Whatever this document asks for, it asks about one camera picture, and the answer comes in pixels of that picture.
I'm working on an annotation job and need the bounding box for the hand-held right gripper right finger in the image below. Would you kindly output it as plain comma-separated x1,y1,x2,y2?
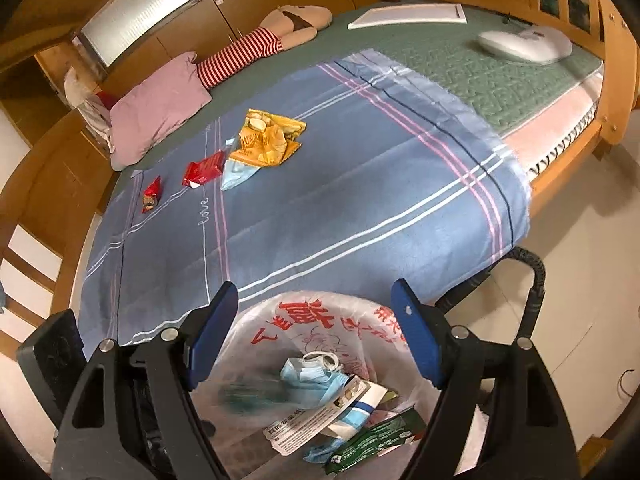
391,278,582,480

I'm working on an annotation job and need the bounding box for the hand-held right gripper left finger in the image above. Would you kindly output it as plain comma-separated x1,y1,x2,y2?
50,281,240,480

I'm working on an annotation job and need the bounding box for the white red-printed plastic bag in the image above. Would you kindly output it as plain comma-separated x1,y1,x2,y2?
192,291,451,480

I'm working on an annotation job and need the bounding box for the blue white paper packaging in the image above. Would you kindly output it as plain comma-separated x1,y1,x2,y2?
327,377,388,438

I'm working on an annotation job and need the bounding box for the green packet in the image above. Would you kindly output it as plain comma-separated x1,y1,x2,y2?
325,407,426,476

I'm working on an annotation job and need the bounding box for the blue face mask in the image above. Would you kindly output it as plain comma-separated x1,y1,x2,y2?
279,351,351,409

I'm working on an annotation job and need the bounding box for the white blue medicine box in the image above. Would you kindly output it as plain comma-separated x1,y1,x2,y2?
264,407,351,456

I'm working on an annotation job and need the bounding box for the small red snack wrapper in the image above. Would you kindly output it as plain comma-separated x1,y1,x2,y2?
141,176,162,214

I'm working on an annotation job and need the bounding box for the clear bag with blue mask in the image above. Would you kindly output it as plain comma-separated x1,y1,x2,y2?
220,137,262,191

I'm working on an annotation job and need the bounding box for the red box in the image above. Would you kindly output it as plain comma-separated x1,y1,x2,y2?
181,151,224,188

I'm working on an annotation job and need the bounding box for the blue plaid blanket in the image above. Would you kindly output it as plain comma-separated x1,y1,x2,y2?
77,49,532,361

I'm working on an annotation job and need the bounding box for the orange snack bag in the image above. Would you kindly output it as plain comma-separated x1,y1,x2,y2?
226,108,307,167

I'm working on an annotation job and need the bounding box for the pink pillow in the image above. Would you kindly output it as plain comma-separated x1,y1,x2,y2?
109,51,213,172

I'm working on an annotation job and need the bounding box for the pink mattress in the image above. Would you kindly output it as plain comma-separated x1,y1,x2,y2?
500,72,601,176

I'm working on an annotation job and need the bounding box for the white cloth bundle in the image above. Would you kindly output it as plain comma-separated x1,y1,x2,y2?
64,67,113,153

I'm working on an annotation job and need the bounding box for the green quilted bed mat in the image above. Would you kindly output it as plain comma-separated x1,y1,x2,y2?
115,4,603,176

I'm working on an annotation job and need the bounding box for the striped plush doll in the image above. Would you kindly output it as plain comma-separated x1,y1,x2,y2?
196,4,334,92

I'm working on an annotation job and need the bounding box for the wooden bedside shelf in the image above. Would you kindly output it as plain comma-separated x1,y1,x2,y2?
0,40,101,126

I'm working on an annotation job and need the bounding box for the white oval device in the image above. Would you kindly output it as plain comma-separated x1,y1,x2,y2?
477,25,573,65

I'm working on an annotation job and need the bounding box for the frosted glass window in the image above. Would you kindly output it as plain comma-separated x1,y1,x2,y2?
80,0,196,67

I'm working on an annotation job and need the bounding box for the white flat board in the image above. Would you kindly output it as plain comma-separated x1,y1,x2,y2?
347,3,468,31

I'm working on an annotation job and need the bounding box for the black curved metal frame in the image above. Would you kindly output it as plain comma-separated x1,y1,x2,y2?
434,245,546,348

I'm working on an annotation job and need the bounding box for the wooden bed frame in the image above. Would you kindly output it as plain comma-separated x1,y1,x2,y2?
0,0,632,361

